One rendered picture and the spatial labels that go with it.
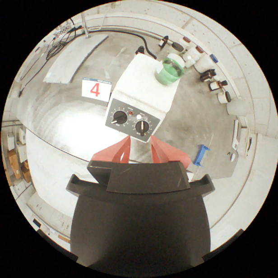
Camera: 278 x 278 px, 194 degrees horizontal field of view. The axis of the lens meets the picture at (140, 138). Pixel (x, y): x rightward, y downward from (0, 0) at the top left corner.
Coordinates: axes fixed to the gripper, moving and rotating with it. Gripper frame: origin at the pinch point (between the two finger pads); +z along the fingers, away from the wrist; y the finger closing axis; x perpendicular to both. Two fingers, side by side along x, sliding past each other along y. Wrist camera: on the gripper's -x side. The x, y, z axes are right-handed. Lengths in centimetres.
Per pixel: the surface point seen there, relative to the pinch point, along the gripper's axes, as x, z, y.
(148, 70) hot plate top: -11.5, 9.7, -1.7
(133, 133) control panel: 3.2, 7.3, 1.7
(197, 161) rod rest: 18.7, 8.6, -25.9
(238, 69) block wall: -33, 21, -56
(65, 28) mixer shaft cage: -34.7, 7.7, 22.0
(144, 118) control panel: -1.0, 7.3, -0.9
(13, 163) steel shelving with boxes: 28, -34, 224
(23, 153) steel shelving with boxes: 38, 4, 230
